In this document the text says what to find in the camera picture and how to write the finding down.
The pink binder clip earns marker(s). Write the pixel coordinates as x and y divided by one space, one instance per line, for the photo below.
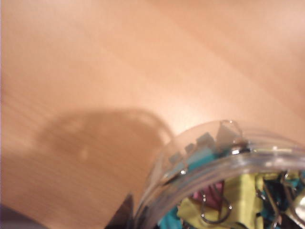
214 190

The clear round plastic clip box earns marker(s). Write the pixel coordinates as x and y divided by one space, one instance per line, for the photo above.
214 171

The yellow binder clip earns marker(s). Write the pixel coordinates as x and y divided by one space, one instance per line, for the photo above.
243 198

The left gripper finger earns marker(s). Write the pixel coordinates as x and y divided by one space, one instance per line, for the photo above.
126 214

